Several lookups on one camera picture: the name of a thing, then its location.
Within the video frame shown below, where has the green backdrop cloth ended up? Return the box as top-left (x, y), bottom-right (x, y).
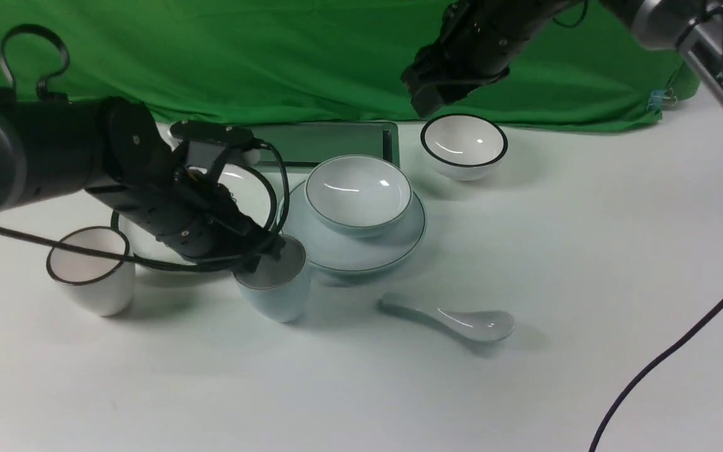
top-left (0, 1), bottom-right (699, 132)

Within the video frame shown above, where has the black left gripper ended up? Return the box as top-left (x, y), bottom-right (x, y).
top-left (88, 121), bottom-right (284, 272)

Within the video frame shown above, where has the light blue shallow bowl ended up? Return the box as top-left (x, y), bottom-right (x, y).
top-left (304, 154), bottom-right (414, 238)

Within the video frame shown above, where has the white bowl black rim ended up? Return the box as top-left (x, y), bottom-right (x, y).
top-left (420, 114), bottom-right (510, 182)

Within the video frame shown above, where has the light blue plate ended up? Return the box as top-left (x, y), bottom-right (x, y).
top-left (283, 182), bottom-right (427, 276)

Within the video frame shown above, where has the dark green tray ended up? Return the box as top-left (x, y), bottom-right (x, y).
top-left (249, 121), bottom-right (400, 168)

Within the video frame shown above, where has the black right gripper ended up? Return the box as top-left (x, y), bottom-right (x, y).
top-left (401, 1), bottom-right (563, 119)

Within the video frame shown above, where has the blue binder clip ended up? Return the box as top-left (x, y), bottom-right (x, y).
top-left (646, 88), bottom-right (679, 112)

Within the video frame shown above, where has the light blue cup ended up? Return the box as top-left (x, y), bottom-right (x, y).
top-left (233, 235), bottom-right (312, 323)

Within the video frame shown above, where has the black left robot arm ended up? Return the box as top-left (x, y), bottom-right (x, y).
top-left (0, 97), bottom-right (285, 270)

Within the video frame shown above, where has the light blue ceramic spoon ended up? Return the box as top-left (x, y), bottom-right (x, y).
top-left (378, 293), bottom-right (515, 344)

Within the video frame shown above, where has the black cable right side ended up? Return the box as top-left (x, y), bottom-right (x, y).
top-left (589, 276), bottom-right (723, 452)

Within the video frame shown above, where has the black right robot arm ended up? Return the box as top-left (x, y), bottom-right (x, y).
top-left (401, 1), bottom-right (723, 117)

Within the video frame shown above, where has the white cup black rim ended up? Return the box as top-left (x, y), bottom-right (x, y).
top-left (45, 226), bottom-right (136, 317)

